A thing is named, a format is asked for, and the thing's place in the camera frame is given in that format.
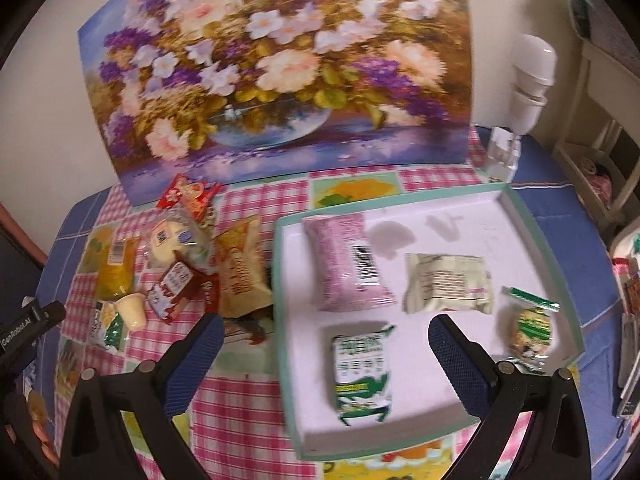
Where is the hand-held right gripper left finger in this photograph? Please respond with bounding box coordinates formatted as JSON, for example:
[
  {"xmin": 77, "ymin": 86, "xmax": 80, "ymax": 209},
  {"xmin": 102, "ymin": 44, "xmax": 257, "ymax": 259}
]
[{"xmin": 59, "ymin": 311, "xmax": 226, "ymax": 480}]

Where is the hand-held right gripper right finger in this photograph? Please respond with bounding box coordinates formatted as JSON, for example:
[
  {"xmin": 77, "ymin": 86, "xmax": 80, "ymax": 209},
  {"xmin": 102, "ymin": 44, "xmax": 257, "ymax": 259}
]
[{"xmin": 428, "ymin": 314, "xmax": 586, "ymax": 480}]

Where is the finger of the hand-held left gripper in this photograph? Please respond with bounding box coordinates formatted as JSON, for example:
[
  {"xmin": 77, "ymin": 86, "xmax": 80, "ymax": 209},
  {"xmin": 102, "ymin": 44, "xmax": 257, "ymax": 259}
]
[{"xmin": 30, "ymin": 301, "xmax": 67, "ymax": 335}]

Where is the green clear cookie packet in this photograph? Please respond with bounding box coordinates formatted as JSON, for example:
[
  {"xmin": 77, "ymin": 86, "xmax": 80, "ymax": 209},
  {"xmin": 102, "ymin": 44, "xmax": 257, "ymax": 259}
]
[{"xmin": 501, "ymin": 286, "xmax": 561, "ymax": 373}]

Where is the cream white snack packet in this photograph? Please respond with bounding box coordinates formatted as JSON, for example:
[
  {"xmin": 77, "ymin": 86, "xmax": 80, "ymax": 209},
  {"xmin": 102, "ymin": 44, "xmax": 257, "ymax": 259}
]
[{"xmin": 402, "ymin": 252, "xmax": 495, "ymax": 316}]

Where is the yellow jelly packet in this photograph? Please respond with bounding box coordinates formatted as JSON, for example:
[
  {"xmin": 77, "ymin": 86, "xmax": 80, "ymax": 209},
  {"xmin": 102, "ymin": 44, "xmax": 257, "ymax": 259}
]
[{"xmin": 95, "ymin": 235, "xmax": 141, "ymax": 301}]

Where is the green white milk packet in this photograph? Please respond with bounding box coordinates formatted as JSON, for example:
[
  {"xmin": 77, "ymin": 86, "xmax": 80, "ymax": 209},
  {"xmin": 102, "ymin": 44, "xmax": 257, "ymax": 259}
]
[{"xmin": 330, "ymin": 325, "xmax": 397, "ymax": 427}]

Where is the golden beige snack packet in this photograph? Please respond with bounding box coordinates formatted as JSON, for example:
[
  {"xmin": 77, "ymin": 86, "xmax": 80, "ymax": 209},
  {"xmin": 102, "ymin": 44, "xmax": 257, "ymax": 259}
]
[{"xmin": 214, "ymin": 215, "xmax": 273, "ymax": 318}]

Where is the teal tray white inside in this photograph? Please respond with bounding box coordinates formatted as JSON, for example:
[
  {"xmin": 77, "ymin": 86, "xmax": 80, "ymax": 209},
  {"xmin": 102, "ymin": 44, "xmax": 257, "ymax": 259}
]
[{"xmin": 272, "ymin": 182, "xmax": 586, "ymax": 461}]

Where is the pink snack packet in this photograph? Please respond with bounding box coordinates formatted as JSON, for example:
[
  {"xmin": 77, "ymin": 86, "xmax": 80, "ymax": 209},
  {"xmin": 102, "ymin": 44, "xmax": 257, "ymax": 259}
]
[{"xmin": 303, "ymin": 213, "xmax": 397, "ymax": 312}]

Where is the small green white packet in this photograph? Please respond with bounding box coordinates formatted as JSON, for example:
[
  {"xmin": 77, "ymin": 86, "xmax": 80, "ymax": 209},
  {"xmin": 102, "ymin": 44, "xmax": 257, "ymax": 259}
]
[{"xmin": 90, "ymin": 300, "xmax": 128, "ymax": 353}]

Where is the cream pudding cup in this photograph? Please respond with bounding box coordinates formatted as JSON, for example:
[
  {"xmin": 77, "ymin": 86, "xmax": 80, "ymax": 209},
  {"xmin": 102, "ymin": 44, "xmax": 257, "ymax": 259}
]
[{"xmin": 114, "ymin": 294, "xmax": 148, "ymax": 333}]

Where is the round bread clear packet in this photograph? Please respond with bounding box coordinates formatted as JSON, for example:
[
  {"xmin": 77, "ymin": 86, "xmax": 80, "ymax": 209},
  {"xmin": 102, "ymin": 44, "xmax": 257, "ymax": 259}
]
[{"xmin": 145, "ymin": 210, "xmax": 216, "ymax": 268}]

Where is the red snack packet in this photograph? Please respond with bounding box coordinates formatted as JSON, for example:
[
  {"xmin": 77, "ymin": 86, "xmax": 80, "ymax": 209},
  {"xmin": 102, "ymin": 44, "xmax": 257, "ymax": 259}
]
[{"xmin": 156, "ymin": 174, "xmax": 222, "ymax": 221}]

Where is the blue cloth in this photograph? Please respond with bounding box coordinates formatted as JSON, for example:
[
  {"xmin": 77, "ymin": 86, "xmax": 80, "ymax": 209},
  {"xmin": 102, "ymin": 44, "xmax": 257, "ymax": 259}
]
[{"xmin": 30, "ymin": 127, "xmax": 640, "ymax": 480}]

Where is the white lattice shelf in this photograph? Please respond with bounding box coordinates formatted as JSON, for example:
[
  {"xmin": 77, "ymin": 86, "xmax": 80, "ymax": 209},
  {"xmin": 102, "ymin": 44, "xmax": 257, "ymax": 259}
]
[{"xmin": 611, "ymin": 222, "xmax": 640, "ymax": 261}]

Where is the pink item under chair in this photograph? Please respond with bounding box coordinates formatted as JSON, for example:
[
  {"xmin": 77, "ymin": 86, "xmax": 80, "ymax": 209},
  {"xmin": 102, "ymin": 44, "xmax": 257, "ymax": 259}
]
[{"xmin": 582, "ymin": 157, "xmax": 616, "ymax": 206}]

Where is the white bulb lamp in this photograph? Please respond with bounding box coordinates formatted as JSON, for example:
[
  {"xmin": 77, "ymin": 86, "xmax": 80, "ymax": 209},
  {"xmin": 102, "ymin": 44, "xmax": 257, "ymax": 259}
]
[{"xmin": 507, "ymin": 34, "xmax": 557, "ymax": 136}]

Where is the white chair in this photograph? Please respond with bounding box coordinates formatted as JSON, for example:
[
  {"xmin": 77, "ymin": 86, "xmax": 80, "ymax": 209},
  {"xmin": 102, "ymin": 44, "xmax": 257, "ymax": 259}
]
[{"xmin": 552, "ymin": 37, "xmax": 640, "ymax": 231}]

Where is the floral painting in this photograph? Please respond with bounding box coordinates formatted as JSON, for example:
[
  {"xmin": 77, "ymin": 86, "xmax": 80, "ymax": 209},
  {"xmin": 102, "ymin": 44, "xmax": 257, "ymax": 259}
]
[{"xmin": 77, "ymin": 0, "xmax": 475, "ymax": 206}]

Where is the reddish wooden frame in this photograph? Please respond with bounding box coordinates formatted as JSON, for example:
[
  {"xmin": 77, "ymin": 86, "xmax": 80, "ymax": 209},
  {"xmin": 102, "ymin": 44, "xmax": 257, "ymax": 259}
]
[{"xmin": 0, "ymin": 200, "xmax": 48, "ymax": 266}]

